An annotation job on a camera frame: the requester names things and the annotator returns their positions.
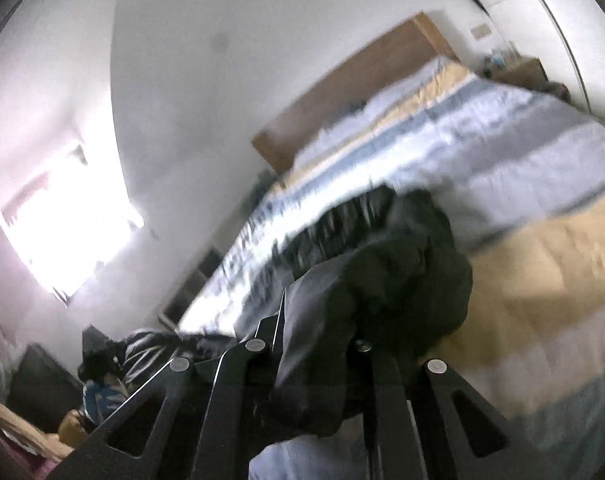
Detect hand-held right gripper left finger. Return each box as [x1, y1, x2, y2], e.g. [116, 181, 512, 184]
[47, 289, 288, 480]

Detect wooden nightstand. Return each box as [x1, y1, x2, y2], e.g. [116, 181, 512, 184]
[487, 57, 550, 92]

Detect blue patterned item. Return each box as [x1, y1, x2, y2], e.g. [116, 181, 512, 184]
[82, 377, 128, 423]

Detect black shiny jacket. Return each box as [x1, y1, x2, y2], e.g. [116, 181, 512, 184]
[77, 325, 238, 386]

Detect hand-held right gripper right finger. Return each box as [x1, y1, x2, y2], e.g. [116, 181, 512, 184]
[349, 340, 531, 480]

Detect grey pillow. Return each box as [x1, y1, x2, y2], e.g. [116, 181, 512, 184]
[292, 95, 383, 161]

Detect striped bed duvet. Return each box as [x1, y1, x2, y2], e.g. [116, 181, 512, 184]
[175, 57, 605, 480]

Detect yellow cloth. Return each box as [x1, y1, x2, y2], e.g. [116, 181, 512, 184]
[57, 410, 98, 448]

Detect white wardrobe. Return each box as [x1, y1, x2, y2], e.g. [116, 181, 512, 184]
[445, 0, 605, 141]

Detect white low shelf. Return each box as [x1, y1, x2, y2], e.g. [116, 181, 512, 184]
[157, 247, 223, 328]

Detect window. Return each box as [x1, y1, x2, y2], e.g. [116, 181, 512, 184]
[0, 145, 146, 303]

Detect black garment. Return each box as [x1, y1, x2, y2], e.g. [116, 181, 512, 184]
[272, 182, 475, 438]

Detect wooden headboard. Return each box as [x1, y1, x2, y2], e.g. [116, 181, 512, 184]
[251, 11, 458, 175]

